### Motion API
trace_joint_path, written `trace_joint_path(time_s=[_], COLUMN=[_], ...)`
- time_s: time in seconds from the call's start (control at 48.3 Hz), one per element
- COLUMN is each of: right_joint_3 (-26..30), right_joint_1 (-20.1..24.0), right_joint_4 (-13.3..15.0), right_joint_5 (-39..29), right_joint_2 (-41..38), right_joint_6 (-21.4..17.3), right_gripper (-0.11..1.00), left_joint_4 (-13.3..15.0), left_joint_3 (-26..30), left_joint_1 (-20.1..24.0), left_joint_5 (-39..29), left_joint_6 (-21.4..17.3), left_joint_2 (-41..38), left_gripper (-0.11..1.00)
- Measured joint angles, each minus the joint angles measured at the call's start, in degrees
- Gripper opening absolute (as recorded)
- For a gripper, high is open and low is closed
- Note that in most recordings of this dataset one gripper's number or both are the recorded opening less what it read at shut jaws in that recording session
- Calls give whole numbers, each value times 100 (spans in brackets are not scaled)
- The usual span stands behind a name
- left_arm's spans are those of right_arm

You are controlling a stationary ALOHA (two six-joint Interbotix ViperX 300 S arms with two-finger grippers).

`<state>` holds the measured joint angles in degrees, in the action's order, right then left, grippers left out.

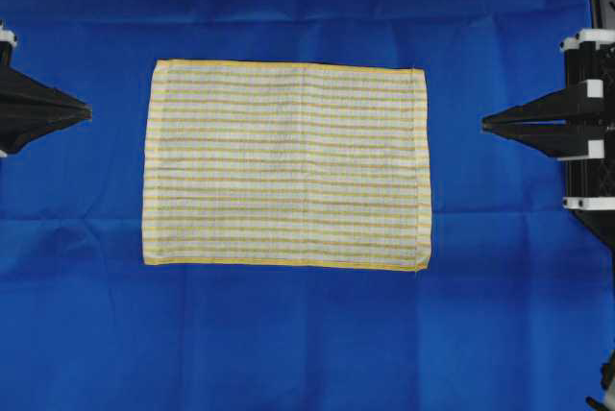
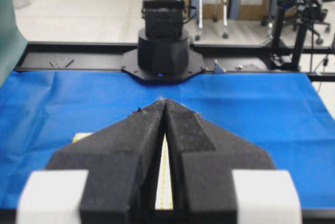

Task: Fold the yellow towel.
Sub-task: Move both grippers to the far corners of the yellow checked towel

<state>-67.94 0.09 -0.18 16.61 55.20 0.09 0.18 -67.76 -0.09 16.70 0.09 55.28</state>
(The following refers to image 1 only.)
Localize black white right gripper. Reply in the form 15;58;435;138
481;29;614;210

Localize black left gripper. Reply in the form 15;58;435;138
0;20;91;155

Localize yellow white striped towel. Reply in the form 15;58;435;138
141;60;432;272

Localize blue table cloth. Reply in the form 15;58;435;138
1;0;614;410

